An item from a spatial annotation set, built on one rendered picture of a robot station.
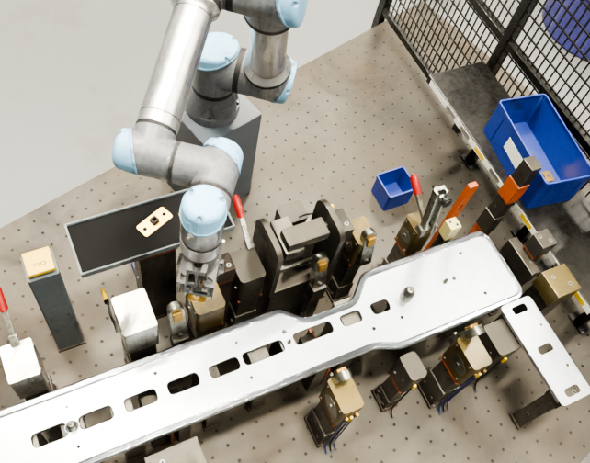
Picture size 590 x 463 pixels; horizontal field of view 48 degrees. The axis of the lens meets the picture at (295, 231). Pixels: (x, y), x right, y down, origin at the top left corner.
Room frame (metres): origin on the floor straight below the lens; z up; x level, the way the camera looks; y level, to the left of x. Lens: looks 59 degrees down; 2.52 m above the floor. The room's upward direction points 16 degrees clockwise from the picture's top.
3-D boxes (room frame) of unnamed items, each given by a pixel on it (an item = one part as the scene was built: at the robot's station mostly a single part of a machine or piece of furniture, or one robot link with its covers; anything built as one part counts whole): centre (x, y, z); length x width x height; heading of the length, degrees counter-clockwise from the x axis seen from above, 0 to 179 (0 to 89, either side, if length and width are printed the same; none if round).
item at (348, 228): (0.92, -0.10, 0.91); 0.07 x 0.05 x 0.42; 39
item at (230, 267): (0.72, 0.15, 0.90); 0.05 x 0.05 x 0.40; 39
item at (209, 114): (1.18, 0.32, 1.15); 0.15 x 0.15 x 0.10
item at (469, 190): (1.09, -0.41, 0.95); 0.03 x 0.01 x 0.50; 129
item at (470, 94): (1.33, -0.64, 1.02); 0.90 x 0.22 x 0.03; 39
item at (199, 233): (0.56, 0.16, 1.56); 0.09 x 0.08 x 0.11; 3
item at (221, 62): (1.19, 0.31, 1.27); 0.13 x 0.12 x 0.14; 93
